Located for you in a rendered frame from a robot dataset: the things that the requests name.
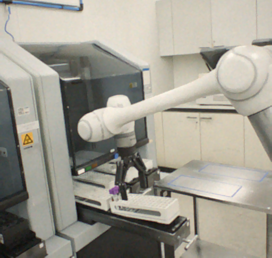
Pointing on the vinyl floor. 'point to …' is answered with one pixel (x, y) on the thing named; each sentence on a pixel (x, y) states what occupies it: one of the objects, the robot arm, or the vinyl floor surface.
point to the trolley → (197, 182)
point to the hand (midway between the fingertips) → (134, 191)
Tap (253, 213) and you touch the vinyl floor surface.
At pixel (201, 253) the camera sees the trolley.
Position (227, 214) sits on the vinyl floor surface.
